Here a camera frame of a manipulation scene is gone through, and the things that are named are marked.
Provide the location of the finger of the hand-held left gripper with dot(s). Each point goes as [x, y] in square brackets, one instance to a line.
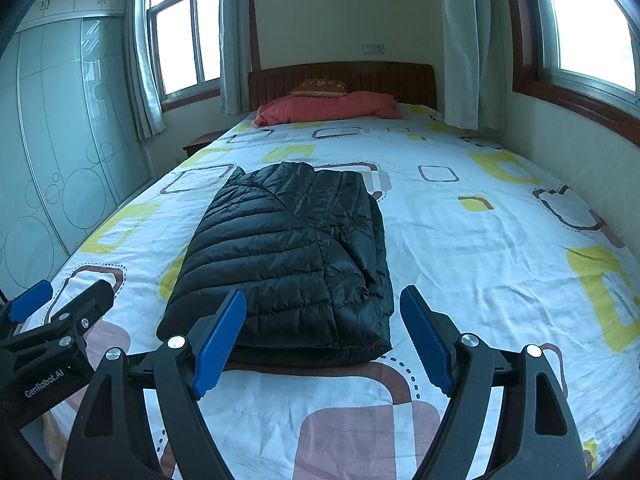
[87, 305]
[30, 300]

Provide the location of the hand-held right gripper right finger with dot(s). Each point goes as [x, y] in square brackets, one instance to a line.
[427, 345]

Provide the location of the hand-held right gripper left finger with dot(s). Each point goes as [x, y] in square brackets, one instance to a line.
[220, 345]

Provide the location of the black puffer jacket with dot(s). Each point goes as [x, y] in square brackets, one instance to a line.
[280, 250]

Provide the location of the bed with patterned sheet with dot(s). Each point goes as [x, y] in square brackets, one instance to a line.
[475, 260]

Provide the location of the wardrobe with glass doors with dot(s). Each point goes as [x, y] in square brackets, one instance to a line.
[60, 160]

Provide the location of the wooden nightstand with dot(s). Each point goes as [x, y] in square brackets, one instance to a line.
[200, 142]

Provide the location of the pale curtain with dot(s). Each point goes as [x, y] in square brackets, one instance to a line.
[470, 45]
[237, 35]
[142, 60]

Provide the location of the red pillow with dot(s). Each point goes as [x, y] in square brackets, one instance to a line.
[325, 107]

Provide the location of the brown wooden headboard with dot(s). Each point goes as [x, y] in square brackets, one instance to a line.
[375, 77]

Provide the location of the small window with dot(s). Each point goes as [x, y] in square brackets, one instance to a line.
[175, 45]

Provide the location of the brown embroidered cushion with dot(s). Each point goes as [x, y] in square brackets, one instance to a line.
[320, 86]

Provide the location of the large wood-framed window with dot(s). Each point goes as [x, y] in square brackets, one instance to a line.
[585, 20]

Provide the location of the wall socket plate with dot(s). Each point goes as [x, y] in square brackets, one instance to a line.
[373, 49]

